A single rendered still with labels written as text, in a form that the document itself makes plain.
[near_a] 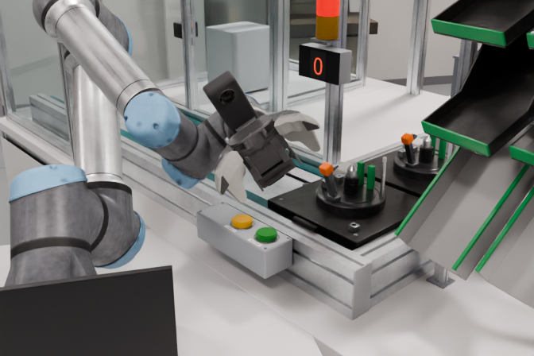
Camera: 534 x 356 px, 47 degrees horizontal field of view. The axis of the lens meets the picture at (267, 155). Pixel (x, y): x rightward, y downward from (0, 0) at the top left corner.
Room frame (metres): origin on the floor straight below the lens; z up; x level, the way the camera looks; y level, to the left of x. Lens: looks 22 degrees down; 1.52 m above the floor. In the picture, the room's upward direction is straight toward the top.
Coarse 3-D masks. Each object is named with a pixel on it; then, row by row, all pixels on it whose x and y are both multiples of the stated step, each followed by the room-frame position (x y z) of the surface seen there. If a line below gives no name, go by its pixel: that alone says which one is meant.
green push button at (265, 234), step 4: (260, 228) 1.02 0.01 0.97; (264, 228) 1.02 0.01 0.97; (268, 228) 1.02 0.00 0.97; (272, 228) 1.02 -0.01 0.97; (256, 232) 1.01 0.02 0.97; (260, 232) 1.00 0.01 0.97; (264, 232) 1.00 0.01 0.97; (268, 232) 1.00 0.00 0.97; (272, 232) 1.00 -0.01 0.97; (276, 232) 1.00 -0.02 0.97; (256, 236) 1.00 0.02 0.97; (260, 236) 0.99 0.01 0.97; (264, 236) 0.99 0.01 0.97; (268, 236) 0.99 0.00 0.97; (272, 236) 0.99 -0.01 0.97; (276, 236) 1.00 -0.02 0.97; (260, 240) 0.99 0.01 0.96; (264, 240) 0.99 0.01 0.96; (268, 240) 0.99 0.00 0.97; (272, 240) 0.99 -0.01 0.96
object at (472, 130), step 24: (480, 48) 1.00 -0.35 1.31; (504, 48) 1.03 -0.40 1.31; (528, 48) 1.06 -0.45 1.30; (480, 72) 1.00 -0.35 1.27; (504, 72) 1.02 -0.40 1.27; (528, 72) 0.99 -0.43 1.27; (456, 96) 0.97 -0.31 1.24; (480, 96) 0.98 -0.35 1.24; (504, 96) 0.96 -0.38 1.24; (528, 96) 0.93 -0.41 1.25; (432, 120) 0.95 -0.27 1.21; (456, 120) 0.94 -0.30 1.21; (480, 120) 0.92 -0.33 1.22; (504, 120) 0.90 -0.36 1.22; (528, 120) 0.87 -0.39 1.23; (456, 144) 0.88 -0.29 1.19; (480, 144) 0.84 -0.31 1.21; (504, 144) 0.85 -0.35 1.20
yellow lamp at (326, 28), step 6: (318, 18) 1.34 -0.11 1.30; (324, 18) 1.33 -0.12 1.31; (330, 18) 1.33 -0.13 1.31; (336, 18) 1.34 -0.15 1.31; (318, 24) 1.34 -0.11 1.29; (324, 24) 1.33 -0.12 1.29; (330, 24) 1.33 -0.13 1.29; (336, 24) 1.34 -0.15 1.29; (318, 30) 1.34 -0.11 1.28; (324, 30) 1.33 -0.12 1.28; (330, 30) 1.33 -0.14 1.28; (336, 30) 1.34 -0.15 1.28; (318, 36) 1.34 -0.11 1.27; (324, 36) 1.33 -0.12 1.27; (330, 36) 1.33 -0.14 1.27; (336, 36) 1.34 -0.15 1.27
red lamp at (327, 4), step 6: (318, 0) 1.35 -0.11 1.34; (324, 0) 1.33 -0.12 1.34; (330, 0) 1.33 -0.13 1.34; (336, 0) 1.34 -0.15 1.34; (318, 6) 1.35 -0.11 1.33; (324, 6) 1.33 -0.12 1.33; (330, 6) 1.33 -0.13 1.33; (336, 6) 1.34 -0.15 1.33; (318, 12) 1.35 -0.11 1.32; (324, 12) 1.33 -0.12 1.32; (330, 12) 1.33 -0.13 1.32; (336, 12) 1.34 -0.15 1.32
